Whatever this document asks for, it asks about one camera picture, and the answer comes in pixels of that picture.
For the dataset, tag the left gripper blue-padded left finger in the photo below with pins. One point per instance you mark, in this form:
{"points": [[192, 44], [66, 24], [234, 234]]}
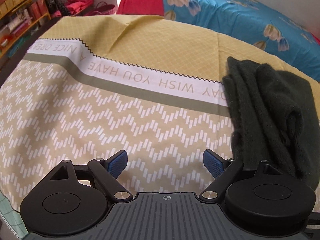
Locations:
{"points": [[104, 177]]}

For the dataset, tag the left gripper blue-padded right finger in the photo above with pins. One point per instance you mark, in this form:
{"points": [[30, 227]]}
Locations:
{"points": [[224, 172]]}

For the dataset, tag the dark green knit sweater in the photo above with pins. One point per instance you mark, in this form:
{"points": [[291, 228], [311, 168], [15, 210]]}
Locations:
{"points": [[274, 117]]}

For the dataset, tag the red clothes pile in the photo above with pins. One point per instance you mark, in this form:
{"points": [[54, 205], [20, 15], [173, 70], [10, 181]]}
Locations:
{"points": [[87, 8]]}

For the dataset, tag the yellow beige patterned bed cover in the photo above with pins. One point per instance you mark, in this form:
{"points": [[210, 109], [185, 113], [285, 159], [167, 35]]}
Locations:
{"points": [[91, 86]]}

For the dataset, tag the mint green checked sheet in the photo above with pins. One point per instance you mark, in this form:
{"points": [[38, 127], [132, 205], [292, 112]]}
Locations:
{"points": [[12, 219]]}

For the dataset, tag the blue floral quilt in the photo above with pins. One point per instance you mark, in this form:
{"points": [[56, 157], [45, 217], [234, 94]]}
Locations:
{"points": [[254, 23]]}

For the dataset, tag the red bed sheet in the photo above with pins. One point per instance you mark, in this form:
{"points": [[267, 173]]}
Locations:
{"points": [[141, 7]]}

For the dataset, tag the wooden storage shelf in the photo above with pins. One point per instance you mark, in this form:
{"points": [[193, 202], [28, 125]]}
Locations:
{"points": [[18, 17]]}

